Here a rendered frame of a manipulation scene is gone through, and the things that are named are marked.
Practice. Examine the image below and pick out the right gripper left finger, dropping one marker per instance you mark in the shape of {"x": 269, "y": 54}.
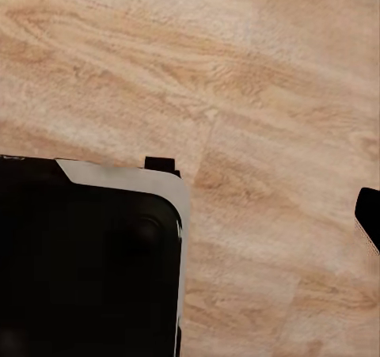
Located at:
{"x": 19, "y": 213}

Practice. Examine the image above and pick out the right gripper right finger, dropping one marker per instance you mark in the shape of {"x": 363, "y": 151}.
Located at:
{"x": 367, "y": 211}

